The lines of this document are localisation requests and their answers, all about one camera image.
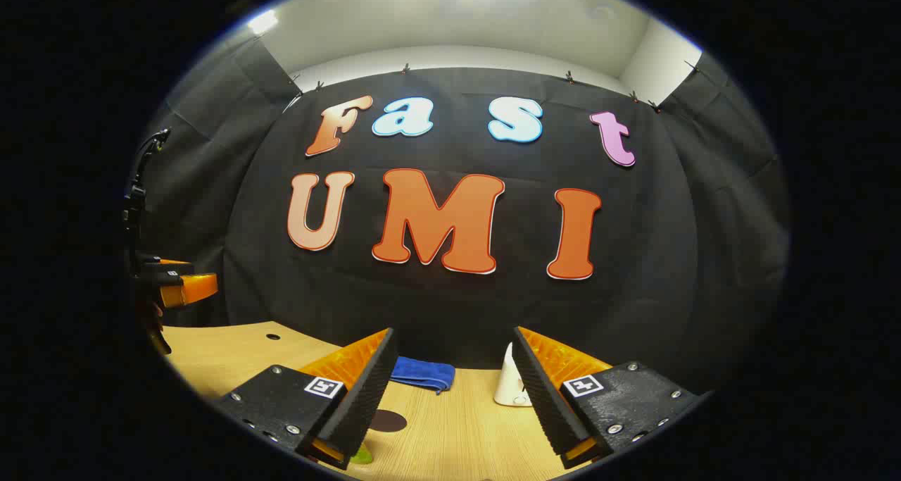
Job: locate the blue towel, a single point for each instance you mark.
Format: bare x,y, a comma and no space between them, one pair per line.
422,372

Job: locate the small green object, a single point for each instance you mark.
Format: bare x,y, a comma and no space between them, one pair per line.
363,456

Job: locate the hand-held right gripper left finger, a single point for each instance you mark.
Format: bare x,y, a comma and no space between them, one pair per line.
366,389

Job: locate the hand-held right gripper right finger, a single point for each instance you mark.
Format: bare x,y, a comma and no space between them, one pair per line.
545,396

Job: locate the white toaster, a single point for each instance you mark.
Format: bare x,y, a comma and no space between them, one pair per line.
507,389

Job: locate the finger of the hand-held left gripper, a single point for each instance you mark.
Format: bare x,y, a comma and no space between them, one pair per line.
186,289
165,267

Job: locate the dark round coaster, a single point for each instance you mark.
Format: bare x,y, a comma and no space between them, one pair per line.
391,421

